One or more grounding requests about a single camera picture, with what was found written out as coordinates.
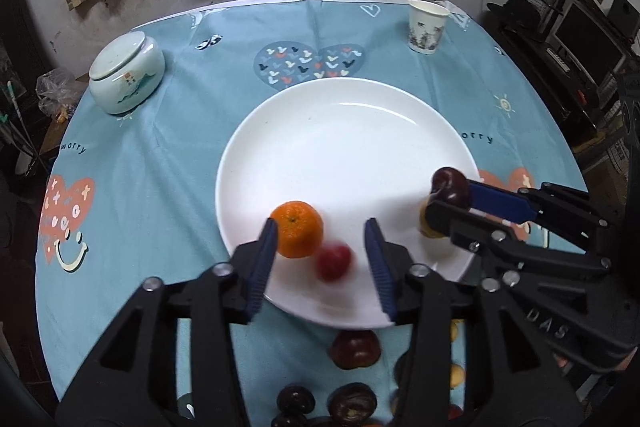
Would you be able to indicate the printed paper cup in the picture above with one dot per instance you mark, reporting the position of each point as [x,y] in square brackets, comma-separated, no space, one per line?
[425,27]

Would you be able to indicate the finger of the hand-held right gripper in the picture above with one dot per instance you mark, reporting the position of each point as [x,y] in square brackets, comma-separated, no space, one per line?
[465,227]
[500,202]

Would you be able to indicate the red cherry tomato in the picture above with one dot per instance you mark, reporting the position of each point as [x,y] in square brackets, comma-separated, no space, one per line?
[454,412]
[334,263]

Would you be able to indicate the white round plate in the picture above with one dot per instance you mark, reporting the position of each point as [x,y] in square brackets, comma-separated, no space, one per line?
[340,147]

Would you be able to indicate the clear plastic bag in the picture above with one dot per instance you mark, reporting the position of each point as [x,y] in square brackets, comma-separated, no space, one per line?
[57,89]

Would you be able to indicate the small pale yellow fruit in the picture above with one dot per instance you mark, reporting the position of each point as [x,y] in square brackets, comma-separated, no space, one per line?
[427,229]

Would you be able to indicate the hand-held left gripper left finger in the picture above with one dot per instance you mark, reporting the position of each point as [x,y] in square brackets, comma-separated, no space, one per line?
[262,257]

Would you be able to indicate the small dark water chestnut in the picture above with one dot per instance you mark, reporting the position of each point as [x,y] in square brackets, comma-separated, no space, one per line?
[295,399]
[287,420]

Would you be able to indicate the orange tangerine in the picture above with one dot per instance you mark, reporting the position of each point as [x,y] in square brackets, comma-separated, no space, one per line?
[297,229]

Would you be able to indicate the black media cabinet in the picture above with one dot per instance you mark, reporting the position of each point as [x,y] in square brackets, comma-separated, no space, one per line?
[540,72]

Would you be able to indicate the blue printed tablecloth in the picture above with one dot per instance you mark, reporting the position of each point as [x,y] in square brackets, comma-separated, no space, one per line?
[175,157]

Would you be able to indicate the white ceramic jar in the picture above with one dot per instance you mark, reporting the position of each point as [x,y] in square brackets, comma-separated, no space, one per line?
[132,82]

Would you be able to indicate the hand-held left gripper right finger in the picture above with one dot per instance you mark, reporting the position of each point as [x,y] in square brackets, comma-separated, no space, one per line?
[377,257]

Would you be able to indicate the dark purple cherry tomato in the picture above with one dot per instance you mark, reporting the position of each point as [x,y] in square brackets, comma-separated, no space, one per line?
[450,187]

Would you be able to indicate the large dark water chestnut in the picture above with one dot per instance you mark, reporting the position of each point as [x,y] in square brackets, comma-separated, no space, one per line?
[354,349]
[350,403]

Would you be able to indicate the black speaker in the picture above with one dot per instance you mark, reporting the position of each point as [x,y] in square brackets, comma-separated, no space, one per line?
[626,14]

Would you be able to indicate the dark monitor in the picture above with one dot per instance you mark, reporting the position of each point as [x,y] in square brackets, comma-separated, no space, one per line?
[587,37]

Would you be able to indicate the white ceramic jar lid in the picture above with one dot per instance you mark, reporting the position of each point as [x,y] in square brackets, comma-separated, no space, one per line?
[117,57]

